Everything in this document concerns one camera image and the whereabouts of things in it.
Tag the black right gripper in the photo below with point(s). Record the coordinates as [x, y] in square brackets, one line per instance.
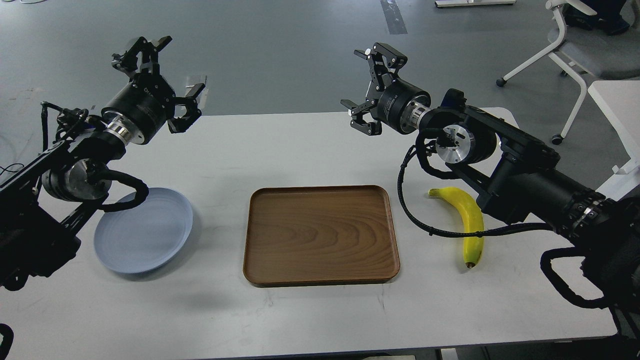
[393, 99]

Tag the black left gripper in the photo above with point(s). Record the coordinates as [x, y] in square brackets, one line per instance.
[148, 101]

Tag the light blue round plate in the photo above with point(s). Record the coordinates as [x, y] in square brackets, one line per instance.
[144, 238]

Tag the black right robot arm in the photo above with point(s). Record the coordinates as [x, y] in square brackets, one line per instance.
[515, 177]

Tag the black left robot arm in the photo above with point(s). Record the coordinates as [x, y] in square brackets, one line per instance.
[45, 204]

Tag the yellow banana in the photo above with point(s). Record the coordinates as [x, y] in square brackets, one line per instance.
[472, 221]

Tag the white desk base bar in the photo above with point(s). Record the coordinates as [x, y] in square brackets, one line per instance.
[440, 4]

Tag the brown wooden tray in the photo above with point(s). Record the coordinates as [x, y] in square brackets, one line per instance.
[320, 236]

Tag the white grey office chair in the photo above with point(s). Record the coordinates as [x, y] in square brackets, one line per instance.
[581, 52]

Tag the white side table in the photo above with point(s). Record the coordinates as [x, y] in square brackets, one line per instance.
[619, 101]

